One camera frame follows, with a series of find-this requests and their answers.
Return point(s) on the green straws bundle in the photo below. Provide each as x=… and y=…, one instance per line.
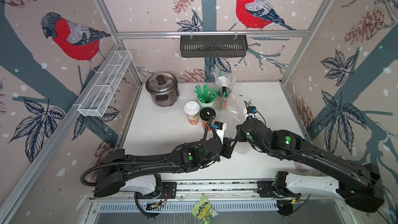
x=206, y=94

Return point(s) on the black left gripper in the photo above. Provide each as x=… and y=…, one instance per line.
x=227, y=147

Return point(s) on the black lid red cup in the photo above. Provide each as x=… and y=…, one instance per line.
x=205, y=114
x=222, y=100

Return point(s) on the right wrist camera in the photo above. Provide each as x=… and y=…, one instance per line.
x=251, y=112

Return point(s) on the green snack packet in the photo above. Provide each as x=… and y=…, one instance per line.
x=203, y=211

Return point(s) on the silver rice cooker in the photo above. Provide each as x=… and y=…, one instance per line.
x=163, y=89

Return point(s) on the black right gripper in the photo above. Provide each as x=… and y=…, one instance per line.
x=240, y=130

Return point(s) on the green straw holder cup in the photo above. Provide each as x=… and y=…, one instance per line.
x=204, y=105

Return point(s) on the white lid cup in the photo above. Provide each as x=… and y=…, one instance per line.
x=192, y=110
x=223, y=82

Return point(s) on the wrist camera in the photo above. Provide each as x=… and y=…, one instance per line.
x=251, y=112
x=220, y=128

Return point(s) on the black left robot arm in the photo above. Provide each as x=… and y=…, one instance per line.
x=114, y=171

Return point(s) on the spare clear plastic bag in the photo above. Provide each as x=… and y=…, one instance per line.
x=234, y=116

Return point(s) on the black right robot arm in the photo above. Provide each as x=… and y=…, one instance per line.
x=355, y=184

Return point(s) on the clear plastic carrier bag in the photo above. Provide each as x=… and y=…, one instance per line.
x=231, y=76

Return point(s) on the white wire mesh shelf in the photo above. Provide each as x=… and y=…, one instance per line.
x=100, y=95

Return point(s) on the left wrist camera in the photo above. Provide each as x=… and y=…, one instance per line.
x=220, y=128

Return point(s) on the black hanging wire basket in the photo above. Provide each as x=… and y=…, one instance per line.
x=213, y=46

